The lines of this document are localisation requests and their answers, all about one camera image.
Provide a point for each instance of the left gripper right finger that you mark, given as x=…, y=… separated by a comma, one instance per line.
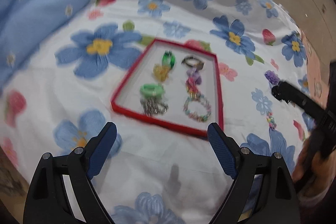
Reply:
x=225, y=149

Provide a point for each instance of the green bow hair clip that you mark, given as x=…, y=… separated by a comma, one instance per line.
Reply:
x=152, y=90

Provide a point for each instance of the right hand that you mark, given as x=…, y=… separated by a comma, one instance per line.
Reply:
x=323, y=174

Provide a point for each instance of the yellow flower hair clip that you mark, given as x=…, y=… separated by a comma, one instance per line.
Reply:
x=161, y=72

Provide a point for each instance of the red jewelry tray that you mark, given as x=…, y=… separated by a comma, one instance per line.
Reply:
x=126, y=97

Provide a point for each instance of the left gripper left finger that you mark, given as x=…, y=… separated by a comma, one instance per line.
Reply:
x=98, y=149

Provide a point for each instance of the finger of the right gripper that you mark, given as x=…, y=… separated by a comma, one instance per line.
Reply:
x=284, y=91

